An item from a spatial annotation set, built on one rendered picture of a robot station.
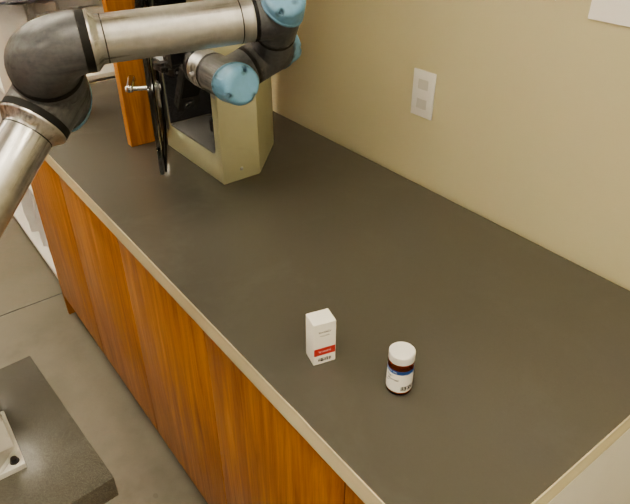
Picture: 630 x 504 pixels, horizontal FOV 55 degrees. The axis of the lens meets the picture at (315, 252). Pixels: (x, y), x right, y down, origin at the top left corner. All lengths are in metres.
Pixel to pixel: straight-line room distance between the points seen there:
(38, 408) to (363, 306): 0.58
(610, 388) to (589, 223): 0.40
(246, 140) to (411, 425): 0.89
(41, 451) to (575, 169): 1.08
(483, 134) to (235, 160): 0.61
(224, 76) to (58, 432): 0.64
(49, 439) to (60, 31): 0.60
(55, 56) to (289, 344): 0.59
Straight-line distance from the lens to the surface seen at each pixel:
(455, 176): 1.54
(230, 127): 1.54
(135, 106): 1.83
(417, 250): 1.32
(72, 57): 1.03
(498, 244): 1.38
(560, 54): 1.32
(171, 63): 1.31
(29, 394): 1.08
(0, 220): 1.09
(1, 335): 2.82
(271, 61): 1.17
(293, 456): 1.14
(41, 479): 0.96
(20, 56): 1.05
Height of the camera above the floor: 1.66
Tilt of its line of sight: 34 degrees down
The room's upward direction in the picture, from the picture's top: straight up
